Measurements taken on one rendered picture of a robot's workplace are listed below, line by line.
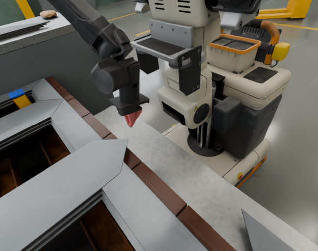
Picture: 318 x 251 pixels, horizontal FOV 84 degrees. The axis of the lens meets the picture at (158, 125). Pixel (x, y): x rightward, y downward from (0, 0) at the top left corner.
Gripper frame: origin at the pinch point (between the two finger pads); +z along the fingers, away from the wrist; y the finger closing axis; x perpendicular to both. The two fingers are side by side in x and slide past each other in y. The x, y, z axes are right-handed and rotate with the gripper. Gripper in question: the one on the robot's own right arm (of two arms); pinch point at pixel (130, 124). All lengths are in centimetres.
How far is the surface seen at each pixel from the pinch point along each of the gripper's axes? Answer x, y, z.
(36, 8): 899, 154, 21
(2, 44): 81, -21, -10
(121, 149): -3.0, -5.3, 5.7
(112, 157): -3.6, -8.8, 6.5
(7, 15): 905, 55, 47
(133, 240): -25.3, -16.0, 9.2
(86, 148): 6.2, -12.9, 7.7
